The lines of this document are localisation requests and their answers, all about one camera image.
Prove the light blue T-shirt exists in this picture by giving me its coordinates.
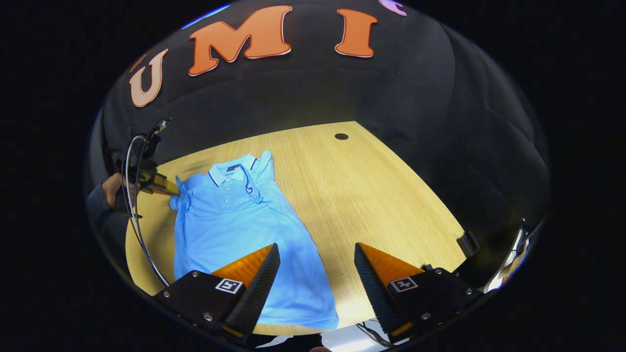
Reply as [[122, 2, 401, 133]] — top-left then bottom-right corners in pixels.
[[169, 150, 339, 330]]

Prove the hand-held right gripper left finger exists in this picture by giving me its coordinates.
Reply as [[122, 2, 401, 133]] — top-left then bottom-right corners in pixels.
[[153, 243, 282, 339]]

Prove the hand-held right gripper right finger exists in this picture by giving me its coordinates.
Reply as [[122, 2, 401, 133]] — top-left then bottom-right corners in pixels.
[[353, 242, 484, 344]]

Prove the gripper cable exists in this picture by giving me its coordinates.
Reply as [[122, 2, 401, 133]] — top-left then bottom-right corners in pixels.
[[121, 134, 171, 288]]

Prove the black cable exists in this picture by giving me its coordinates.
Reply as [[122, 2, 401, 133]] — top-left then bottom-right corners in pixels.
[[356, 323, 392, 349]]

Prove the small black object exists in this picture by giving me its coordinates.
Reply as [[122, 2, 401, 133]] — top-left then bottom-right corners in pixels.
[[457, 231, 481, 258]]

